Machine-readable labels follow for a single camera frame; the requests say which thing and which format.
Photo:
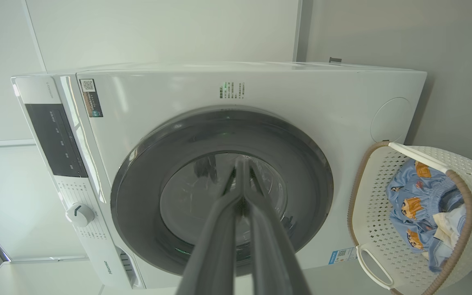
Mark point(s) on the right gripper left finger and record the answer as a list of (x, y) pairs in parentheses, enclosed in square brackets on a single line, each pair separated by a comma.
[(215, 246)]

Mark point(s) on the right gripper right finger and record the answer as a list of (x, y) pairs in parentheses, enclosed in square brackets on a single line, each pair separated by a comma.
[(273, 254)]

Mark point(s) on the washing machine glass door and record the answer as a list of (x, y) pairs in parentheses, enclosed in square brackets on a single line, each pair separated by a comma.
[(137, 192)]

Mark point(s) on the blue cartoon print garment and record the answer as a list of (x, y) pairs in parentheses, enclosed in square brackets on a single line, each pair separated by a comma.
[(404, 196)]

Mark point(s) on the white washing machine dial knob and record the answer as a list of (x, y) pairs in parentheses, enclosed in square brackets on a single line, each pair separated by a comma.
[(80, 214)]

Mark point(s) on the white front-load washing machine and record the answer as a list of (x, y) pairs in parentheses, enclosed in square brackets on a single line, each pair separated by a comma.
[(309, 106)]

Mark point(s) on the blue energy label sticker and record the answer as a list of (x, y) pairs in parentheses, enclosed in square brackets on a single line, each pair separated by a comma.
[(342, 256)]

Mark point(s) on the white perforated laundry basket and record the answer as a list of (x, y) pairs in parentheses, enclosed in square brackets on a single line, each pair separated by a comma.
[(371, 196)]

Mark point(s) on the small dark floor bracket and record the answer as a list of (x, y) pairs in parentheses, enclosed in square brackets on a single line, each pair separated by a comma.
[(335, 60)]

